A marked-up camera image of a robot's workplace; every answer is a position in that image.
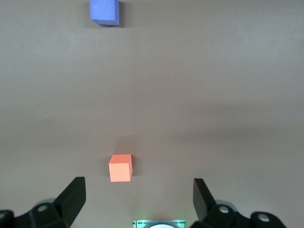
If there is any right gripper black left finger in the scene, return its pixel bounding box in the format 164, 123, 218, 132
0, 176, 86, 228

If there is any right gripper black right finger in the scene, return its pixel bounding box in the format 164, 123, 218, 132
190, 178, 285, 228

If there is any orange foam block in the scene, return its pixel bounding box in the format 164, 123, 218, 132
108, 154, 133, 182

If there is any purple foam block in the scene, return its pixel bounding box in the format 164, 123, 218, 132
89, 0, 120, 26

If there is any brown table cover sheet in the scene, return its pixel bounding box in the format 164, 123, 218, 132
0, 0, 304, 228

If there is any metal base plate green light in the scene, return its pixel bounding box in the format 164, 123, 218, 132
132, 219, 186, 228

